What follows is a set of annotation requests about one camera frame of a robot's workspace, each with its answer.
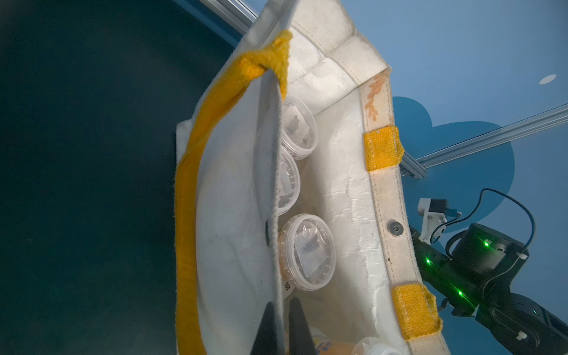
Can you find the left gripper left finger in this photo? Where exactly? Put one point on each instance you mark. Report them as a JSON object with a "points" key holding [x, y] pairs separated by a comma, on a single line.
{"points": [[265, 342]]}

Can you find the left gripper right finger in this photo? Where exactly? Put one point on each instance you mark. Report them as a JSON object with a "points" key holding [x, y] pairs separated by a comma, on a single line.
{"points": [[299, 339]]}

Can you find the white canvas bag yellow handles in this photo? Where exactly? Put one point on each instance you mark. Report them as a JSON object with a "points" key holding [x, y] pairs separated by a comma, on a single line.
{"points": [[226, 219]]}

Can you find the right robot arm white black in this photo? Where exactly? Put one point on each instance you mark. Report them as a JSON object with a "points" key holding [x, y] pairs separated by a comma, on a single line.
{"points": [[474, 274]]}

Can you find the seed jar in bag front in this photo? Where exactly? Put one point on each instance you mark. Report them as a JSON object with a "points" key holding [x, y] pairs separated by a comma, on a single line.
{"points": [[307, 253]]}

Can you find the seed jar in bag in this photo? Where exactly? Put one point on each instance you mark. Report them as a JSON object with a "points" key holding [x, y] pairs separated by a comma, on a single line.
{"points": [[288, 183], [300, 132], [307, 253]]}

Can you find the seed jar in bag middle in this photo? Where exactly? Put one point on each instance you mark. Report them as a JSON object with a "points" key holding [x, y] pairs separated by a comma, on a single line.
{"points": [[288, 183]]}

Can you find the seed jar in bag back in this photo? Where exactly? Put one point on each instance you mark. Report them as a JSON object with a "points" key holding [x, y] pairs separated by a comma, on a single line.
{"points": [[300, 132]]}

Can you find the aluminium back rail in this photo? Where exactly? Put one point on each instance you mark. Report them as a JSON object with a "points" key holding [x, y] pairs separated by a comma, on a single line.
{"points": [[470, 76]]}

